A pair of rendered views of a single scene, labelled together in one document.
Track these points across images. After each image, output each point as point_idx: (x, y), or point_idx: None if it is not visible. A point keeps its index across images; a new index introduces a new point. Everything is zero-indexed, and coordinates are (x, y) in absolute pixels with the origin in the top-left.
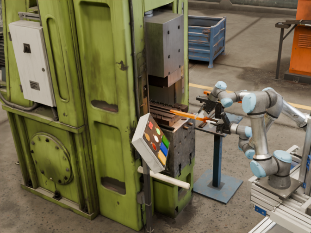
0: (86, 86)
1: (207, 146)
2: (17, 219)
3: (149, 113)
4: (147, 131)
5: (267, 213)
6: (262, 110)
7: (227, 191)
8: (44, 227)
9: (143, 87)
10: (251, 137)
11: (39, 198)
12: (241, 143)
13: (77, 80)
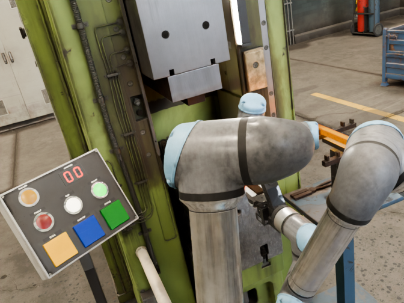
0: (71, 91)
1: (382, 235)
2: None
3: (96, 149)
4: (47, 184)
5: None
6: (204, 187)
7: None
8: (69, 290)
9: (136, 98)
10: (296, 261)
11: (100, 246)
12: (291, 264)
13: (59, 81)
